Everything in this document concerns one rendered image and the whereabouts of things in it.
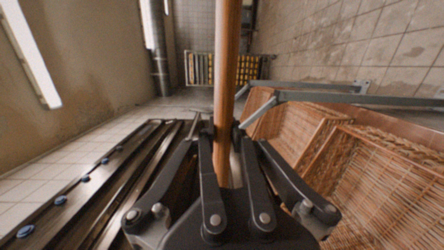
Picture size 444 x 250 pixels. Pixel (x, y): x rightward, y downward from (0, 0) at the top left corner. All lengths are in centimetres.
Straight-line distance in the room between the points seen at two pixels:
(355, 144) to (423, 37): 86
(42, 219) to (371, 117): 156
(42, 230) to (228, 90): 105
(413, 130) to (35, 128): 213
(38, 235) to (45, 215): 11
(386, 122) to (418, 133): 8
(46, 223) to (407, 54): 221
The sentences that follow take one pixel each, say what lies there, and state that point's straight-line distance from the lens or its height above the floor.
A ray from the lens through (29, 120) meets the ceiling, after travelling 171.
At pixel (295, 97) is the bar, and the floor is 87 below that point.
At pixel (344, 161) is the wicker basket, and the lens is 81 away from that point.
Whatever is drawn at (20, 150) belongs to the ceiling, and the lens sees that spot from 169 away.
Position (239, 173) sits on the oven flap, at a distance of 98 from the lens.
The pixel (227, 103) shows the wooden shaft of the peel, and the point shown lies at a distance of 17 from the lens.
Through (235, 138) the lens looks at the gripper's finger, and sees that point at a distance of 17.
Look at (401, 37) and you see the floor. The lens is 152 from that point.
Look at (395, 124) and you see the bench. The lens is 73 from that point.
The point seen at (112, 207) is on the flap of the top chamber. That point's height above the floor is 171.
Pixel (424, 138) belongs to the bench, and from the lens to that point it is 70.
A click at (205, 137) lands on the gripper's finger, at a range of 16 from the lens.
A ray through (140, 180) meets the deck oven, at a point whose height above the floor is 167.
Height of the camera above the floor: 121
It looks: 4 degrees down
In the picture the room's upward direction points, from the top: 89 degrees counter-clockwise
